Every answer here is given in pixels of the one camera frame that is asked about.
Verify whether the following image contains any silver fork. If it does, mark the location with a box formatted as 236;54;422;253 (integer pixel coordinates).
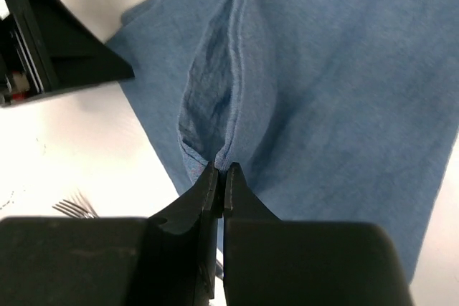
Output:
52;191;99;219

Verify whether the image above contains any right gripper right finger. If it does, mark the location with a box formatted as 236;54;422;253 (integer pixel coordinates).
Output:
223;163;412;306

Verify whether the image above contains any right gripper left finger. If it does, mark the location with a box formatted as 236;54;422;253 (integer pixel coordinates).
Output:
124;163;219;305

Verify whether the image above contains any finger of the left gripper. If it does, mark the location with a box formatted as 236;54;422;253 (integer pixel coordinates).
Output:
1;0;134;105

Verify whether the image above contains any blue cloth napkin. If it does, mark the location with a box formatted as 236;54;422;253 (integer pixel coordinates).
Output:
108;0;458;278

